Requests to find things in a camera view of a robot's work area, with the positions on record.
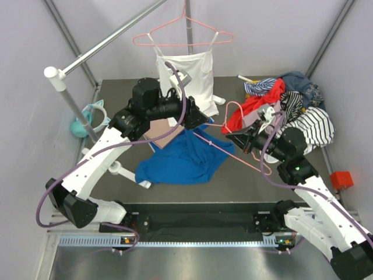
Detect white clothes rack frame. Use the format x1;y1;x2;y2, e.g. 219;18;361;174
43;0;227;189

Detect pale pink garment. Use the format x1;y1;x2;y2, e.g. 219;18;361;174
242;101;281;128

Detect red garment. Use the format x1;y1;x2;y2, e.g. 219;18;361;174
221;78;286;134

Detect teal cat ear headphones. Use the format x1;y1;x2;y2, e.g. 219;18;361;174
70;99;111;138

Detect grey blue denim garment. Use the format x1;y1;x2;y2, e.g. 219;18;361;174
278;71;326;111

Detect white cloth near arm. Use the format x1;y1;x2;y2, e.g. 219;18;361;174
263;153;279;164

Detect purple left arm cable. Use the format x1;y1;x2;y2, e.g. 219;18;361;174
35;61;187;228

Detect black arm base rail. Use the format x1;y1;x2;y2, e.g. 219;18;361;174
120;202;290;243

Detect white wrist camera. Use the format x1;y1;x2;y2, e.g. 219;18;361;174
169;70;192;90
257;104;276;133

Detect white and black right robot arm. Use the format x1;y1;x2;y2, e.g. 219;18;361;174
226;121;372;279

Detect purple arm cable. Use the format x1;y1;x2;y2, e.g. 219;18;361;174
35;61;187;228
259;110;373;249

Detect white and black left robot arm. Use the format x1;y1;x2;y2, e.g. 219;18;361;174
45;78;209;232

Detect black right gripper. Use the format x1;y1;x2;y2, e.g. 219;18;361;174
226;119;288;162

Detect brown cardboard sheet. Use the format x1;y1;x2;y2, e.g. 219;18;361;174
144;118;184;149

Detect blue tank top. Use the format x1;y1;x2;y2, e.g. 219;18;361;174
135;125;235;185

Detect blue white striped cloth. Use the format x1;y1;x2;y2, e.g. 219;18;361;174
244;78;277;96

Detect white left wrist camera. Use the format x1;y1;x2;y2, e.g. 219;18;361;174
169;70;192;90

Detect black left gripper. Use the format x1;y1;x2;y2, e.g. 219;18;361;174
146;85;209;130

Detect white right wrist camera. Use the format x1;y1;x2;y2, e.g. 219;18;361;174
257;104;276;133

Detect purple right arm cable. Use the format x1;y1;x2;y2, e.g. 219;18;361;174
259;110;373;249

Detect orange red box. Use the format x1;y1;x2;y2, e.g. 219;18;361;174
330;171;354;190

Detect white marker near clothes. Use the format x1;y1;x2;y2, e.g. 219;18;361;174
237;75;255;83

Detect white camisole top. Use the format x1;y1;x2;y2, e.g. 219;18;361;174
154;33;219;117

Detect black white striped shirt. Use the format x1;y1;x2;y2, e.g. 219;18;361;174
276;91;335;154

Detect pink wire hanger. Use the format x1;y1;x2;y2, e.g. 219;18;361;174
193;101;272;176

